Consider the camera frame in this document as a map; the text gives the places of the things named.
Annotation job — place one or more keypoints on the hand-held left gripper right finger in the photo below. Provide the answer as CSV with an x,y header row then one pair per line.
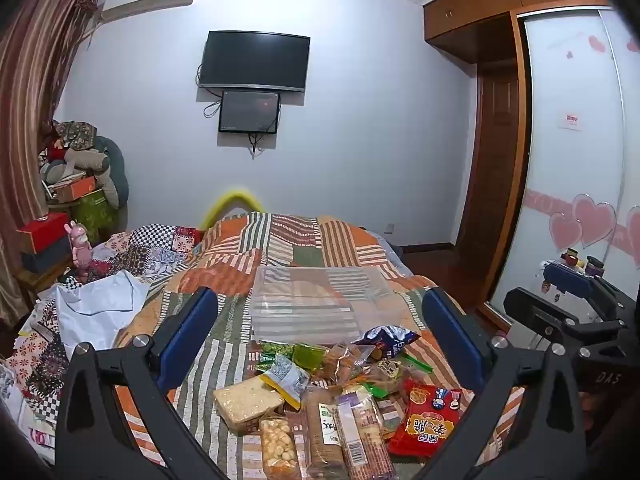
x,y
452,335

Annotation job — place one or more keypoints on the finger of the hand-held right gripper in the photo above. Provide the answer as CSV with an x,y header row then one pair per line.
x,y
570,280
545,312

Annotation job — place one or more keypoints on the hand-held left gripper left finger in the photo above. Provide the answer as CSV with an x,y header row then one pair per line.
x,y
187,332

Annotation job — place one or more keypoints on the blue white chip bag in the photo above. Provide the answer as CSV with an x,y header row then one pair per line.
x,y
387,337

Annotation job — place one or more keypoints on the brown striped snack box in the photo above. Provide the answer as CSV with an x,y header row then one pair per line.
x,y
390,369

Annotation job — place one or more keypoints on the green small packet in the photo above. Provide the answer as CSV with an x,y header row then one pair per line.
x,y
275,349

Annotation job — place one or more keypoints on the red snack packet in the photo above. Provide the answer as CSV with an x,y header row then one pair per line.
x,y
425,420

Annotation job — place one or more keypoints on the white bread slice packet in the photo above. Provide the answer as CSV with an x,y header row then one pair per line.
x,y
247,402

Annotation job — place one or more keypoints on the green edged snack packet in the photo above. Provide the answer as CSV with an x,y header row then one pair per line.
x,y
375,390

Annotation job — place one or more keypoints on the small yellow snack packet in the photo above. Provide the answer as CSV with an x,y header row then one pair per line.
x,y
286,380

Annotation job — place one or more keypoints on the clear packet of orange pastries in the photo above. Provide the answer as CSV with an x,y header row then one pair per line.
x,y
345,360

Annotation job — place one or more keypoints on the purple edged cracker packet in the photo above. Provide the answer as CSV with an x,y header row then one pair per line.
x,y
362,435

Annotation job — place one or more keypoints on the clear plastic container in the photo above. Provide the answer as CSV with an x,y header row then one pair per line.
x,y
320,305

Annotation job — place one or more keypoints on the round biscuit balls packet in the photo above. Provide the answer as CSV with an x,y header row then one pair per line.
x,y
277,442

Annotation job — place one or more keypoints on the brown biscuit roll white label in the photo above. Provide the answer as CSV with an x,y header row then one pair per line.
x,y
325,435

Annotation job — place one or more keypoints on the checkered patterned quilt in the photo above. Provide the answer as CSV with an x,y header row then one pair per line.
x,y
150,250

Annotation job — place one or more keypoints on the white cloth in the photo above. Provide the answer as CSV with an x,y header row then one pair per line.
x,y
95,310

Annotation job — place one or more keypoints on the pink rabbit toy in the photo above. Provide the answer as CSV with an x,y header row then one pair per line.
x,y
80,247

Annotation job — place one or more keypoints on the yellow hoop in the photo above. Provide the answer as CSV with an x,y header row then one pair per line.
x,y
235,200

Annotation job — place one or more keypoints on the orange green patchwork quilt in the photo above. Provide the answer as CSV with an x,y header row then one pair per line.
x,y
300,245

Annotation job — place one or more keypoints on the brown wooden door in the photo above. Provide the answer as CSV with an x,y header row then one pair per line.
x,y
492,160

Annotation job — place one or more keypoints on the white sliding wardrobe door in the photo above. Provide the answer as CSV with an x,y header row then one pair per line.
x,y
575,135

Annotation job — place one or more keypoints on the green box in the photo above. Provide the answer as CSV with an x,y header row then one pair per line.
x,y
95,212

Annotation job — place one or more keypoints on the wooden nightstand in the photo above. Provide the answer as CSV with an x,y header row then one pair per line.
x,y
45,280

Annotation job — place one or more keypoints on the dark blue box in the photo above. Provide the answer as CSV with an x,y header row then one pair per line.
x,y
45,257

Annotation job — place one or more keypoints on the red box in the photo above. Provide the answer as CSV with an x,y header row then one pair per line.
x,y
42,232

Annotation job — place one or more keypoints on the orange box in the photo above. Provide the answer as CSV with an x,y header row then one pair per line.
x,y
75,187

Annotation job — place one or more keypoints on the striped brown curtain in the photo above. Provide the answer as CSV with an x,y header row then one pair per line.
x,y
35,110

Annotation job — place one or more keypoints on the wooden overhead cabinet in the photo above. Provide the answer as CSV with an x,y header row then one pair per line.
x,y
500,5

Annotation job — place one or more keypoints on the small black wall monitor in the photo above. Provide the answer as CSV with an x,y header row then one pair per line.
x,y
248,111

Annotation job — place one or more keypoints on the large black wall television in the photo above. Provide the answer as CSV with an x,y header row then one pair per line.
x,y
252,60

